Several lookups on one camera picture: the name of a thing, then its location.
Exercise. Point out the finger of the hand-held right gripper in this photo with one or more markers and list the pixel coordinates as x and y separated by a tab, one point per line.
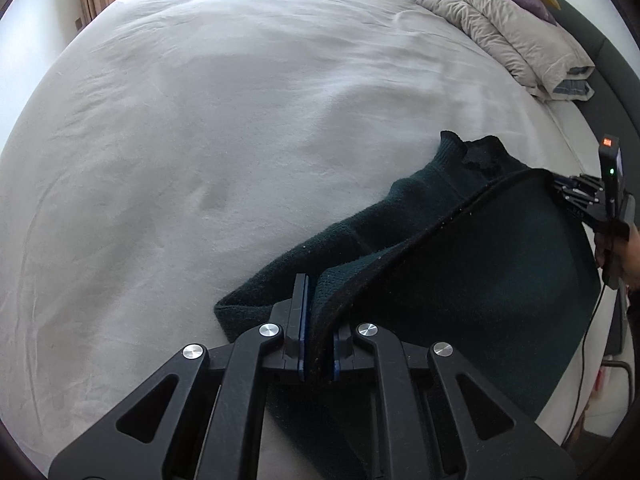
580	184
582	206

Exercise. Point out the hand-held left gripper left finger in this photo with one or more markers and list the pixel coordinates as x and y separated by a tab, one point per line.
299	310

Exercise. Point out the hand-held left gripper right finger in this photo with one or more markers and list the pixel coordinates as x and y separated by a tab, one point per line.
342	355

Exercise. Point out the dark green sweater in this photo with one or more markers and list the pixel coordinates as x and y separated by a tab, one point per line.
475	280

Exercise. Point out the person's right hand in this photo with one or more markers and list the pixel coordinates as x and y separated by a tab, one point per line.
631	260

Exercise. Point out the flat white pillowcase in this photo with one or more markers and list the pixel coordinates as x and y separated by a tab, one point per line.
570	135

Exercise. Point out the dark grey headboard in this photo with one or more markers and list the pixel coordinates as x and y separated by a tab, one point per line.
610	75

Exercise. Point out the folded grey duvet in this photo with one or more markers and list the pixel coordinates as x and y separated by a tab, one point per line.
490	25

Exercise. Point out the white bed sheet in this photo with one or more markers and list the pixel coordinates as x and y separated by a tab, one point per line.
200	135

